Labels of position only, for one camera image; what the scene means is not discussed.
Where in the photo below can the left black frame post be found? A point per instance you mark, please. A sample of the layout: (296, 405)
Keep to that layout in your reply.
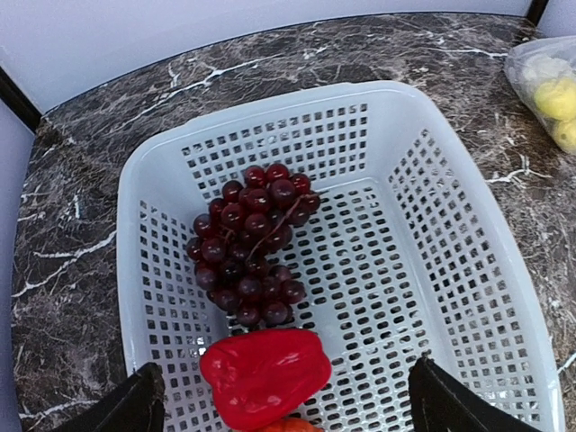
(18, 102)

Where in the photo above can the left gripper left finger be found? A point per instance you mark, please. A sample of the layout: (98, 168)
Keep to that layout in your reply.
(137, 404)

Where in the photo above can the small orange pumpkin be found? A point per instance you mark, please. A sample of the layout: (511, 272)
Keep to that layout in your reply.
(291, 425)

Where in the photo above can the red bell pepper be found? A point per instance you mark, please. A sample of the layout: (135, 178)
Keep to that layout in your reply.
(262, 376)

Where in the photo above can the white perforated plastic basket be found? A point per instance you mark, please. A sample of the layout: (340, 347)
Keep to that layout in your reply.
(408, 255)

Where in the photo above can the clear zip top bag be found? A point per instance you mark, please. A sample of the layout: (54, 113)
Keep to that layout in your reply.
(542, 73)

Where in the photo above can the right black frame post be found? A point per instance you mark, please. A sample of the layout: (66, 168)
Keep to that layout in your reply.
(536, 10)

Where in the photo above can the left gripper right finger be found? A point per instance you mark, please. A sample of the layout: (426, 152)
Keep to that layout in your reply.
(438, 402)

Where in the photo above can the dark red grape bunch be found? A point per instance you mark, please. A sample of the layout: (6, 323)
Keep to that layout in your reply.
(252, 219)

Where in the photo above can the yellow squash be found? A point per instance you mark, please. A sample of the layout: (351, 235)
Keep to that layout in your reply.
(555, 99)
(564, 135)

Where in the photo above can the black frame post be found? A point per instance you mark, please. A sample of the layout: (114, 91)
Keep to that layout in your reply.
(18, 102)
(536, 10)

